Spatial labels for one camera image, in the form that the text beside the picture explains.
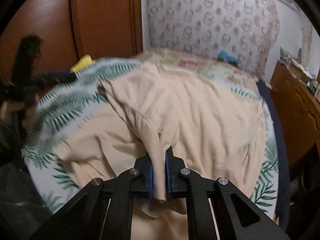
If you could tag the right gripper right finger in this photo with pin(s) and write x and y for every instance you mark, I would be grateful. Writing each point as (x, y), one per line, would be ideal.
(216, 209)

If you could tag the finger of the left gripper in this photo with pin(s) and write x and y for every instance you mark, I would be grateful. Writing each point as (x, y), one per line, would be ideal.
(57, 77)

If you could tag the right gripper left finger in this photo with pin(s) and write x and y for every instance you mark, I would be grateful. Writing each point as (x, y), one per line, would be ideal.
(102, 209)

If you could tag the beige printed t-shirt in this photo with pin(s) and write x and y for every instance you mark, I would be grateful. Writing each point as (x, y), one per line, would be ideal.
(217, 133)

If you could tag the person's left hand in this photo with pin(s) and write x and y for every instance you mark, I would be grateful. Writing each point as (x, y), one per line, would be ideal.
(9, 109)

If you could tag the yellow plush toy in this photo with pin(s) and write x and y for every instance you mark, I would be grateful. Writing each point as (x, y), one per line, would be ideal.
(83, 63)

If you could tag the navy bed mattress edge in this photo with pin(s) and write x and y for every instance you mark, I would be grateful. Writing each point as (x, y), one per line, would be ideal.
(284, 190)

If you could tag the palm leaf print blanket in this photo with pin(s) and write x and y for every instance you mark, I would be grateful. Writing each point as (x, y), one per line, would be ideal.
(68, 107)

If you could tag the brown louvered wardrobe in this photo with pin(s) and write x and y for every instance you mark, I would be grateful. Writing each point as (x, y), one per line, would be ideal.
(70, 30)

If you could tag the wooden sideboard cabinet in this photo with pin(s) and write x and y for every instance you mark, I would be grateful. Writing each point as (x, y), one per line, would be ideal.
(298, 112)

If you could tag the floral bed cover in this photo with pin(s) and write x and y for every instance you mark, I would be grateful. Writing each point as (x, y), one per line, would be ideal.
(195, 67)

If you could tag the cardboard box on sideboard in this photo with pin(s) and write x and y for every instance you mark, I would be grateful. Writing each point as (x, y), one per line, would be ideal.
(299, 72)

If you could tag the blue item on box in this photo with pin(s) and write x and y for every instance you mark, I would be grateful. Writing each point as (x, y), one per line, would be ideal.
(226, 58)

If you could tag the beige side curtain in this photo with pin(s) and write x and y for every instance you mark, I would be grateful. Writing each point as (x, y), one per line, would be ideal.
(306, 41)

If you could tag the circle pattern lace curtain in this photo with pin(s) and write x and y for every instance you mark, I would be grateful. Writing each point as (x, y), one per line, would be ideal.
(245, 30)

